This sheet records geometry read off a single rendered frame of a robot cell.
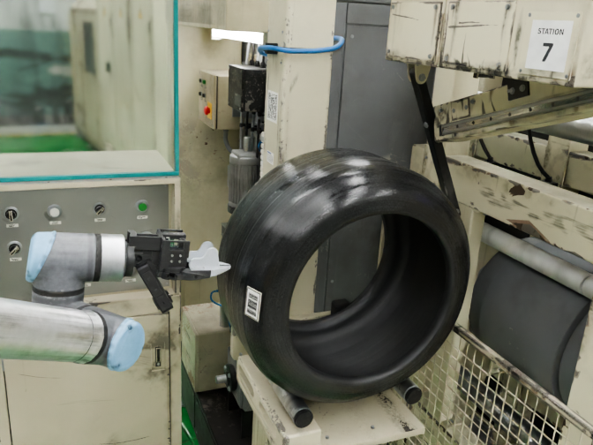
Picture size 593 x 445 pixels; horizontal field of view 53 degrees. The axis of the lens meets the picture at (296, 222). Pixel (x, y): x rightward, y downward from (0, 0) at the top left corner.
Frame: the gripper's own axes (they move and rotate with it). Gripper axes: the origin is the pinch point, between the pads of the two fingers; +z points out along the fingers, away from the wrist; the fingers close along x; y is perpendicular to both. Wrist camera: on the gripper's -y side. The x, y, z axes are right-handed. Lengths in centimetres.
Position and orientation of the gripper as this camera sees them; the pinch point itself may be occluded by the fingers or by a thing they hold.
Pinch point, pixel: (223, 269)
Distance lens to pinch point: 124.3
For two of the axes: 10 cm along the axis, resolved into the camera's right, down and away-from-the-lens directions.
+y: 1.7, -9.5, -2.7
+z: 9.1, 0.5, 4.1
